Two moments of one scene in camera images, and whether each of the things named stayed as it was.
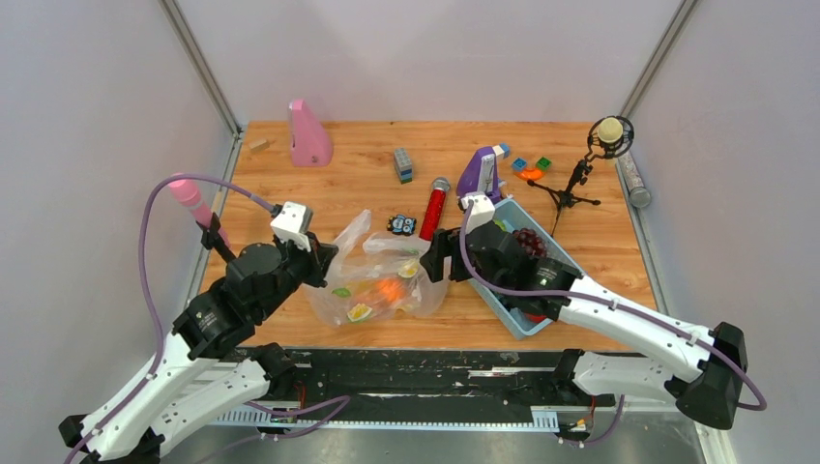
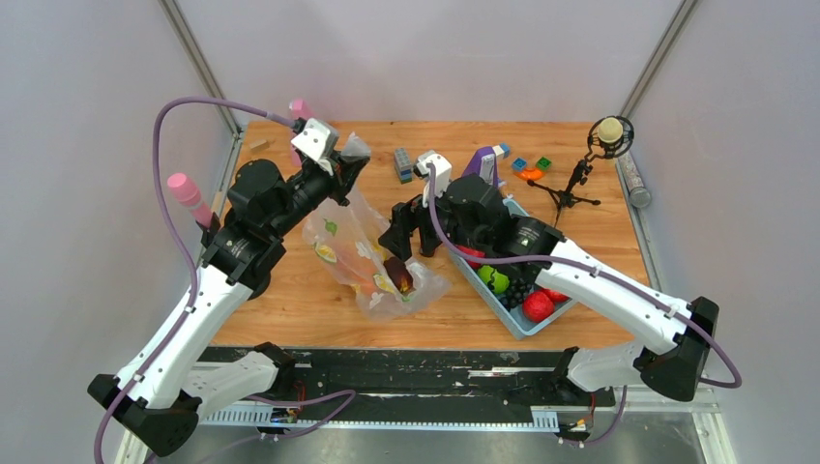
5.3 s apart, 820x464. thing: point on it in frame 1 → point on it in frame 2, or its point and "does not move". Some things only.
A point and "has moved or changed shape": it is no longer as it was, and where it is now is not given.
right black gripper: (444, 244) → (405, 217)
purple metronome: (481, 174) does not move
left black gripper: (319, 257) → (345, 172)
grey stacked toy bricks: (403, 164) does not move
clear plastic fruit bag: (375, 279) has moved or changed shape
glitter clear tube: (639, 196) does not move
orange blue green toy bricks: (522, 171) does not move
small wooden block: (259, 146) does not move
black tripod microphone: (609, 136) does not move
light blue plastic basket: (513, 213) does not move
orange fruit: (390, 289) → (365, 283)
